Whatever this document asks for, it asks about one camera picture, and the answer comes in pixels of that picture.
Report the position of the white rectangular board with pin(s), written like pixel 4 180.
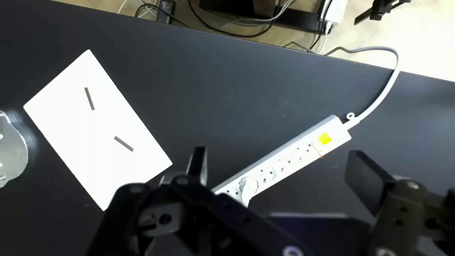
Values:
pixel 84 139

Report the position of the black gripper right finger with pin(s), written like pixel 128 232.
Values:
pixel 367 180

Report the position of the white power strip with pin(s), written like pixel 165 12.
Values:
pixel 286 160

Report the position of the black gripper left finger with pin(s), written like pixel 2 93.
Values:
pixel 196 170

